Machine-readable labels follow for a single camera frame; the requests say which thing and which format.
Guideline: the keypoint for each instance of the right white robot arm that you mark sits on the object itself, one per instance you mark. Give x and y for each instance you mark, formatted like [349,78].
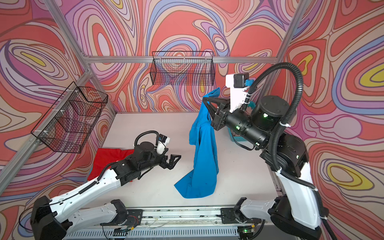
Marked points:
[299,211]

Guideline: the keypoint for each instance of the black wire basket wall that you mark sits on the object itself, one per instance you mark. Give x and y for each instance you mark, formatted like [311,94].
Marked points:
[66,127]
[183,68]

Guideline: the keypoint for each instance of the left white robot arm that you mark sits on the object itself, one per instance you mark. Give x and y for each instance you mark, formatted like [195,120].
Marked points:
[55,218]

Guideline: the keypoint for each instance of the teal plastic laundry basket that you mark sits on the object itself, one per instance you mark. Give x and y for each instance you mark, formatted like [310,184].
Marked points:
[237,138]

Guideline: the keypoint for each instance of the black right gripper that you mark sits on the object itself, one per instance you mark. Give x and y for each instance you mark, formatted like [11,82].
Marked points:
[220,114]

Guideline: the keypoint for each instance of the black wire basket left wall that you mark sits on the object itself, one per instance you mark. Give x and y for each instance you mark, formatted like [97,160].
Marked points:
[66,127]

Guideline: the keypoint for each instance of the aluminium frame corner post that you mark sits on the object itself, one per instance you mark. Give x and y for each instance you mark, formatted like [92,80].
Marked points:
[292,28]

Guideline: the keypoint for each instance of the aluminium left frame post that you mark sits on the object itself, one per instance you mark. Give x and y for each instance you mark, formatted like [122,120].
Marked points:
[40,58]

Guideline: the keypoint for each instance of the blue t shirt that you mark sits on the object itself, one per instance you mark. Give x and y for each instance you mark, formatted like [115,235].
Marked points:
[202,180]

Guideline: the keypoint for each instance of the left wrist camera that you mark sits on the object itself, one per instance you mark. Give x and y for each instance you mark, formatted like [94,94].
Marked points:
[162,144]

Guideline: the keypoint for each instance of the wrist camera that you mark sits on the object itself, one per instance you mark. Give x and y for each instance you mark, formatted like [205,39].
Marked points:
[237,83]
[162,144]

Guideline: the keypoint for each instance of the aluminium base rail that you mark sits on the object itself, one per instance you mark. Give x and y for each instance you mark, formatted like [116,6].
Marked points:
[161,223]

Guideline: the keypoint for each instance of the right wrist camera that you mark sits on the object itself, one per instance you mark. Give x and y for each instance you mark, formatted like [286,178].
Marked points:
[237,83]

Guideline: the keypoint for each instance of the folded red t shirt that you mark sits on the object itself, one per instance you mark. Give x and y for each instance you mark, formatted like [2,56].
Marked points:
[104,157]

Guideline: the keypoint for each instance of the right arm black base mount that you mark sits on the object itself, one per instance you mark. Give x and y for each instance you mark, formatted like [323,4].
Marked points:
[235,216]

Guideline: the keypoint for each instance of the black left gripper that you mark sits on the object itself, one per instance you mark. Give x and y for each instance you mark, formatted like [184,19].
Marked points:
[170,166]

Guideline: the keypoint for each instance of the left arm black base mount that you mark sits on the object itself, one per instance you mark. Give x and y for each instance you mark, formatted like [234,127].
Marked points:
[124,216]

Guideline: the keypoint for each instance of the black wire basket back wall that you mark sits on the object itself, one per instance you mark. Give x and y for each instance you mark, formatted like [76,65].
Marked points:
[183,68]

